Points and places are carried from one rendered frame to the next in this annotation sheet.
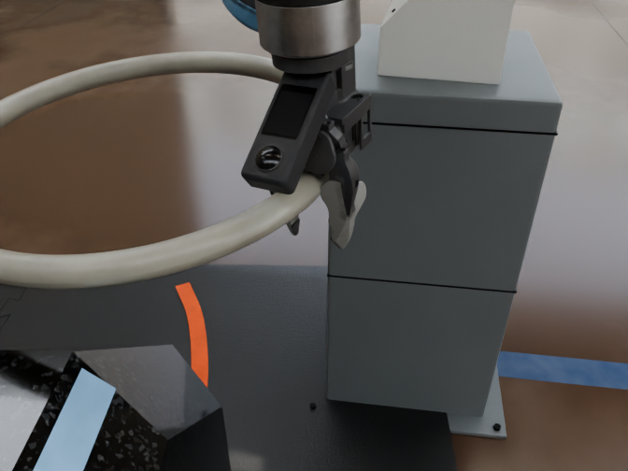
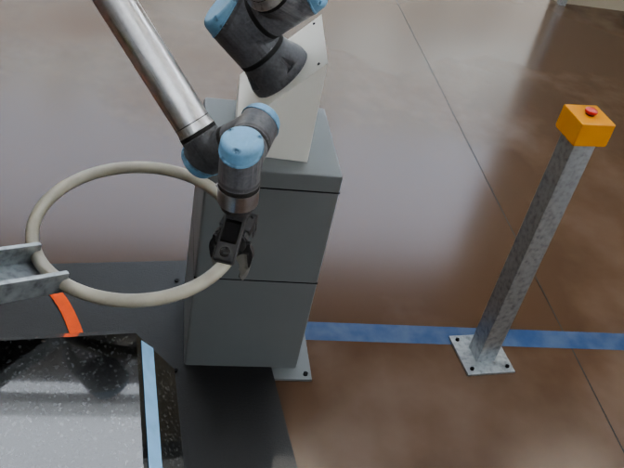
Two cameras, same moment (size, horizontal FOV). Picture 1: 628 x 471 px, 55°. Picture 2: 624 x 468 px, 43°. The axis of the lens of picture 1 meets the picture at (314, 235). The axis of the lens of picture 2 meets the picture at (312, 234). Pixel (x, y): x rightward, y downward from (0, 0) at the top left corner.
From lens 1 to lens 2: 1.23 m
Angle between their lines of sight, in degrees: 19
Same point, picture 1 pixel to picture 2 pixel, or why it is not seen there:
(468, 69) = (289, 153)
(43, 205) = not seen: outside the picture
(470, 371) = (288, 336)
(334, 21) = (252, 201)
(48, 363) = (128, 338)
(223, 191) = not seen: hidden behind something
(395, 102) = not seen: hidden behind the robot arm
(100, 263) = (158, 296)
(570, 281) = (356, 266)
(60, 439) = (146, 367)
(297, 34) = (238, 206)
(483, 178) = (298, 217)
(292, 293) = (144, 285)
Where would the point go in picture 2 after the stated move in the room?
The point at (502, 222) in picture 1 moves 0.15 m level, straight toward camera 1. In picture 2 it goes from (308, 241) to (304, 273)
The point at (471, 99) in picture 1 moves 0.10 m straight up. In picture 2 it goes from (292, 174) to (297, 145)
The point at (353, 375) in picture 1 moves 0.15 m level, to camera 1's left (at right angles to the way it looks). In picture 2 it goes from (206, 345) to (162, 348)
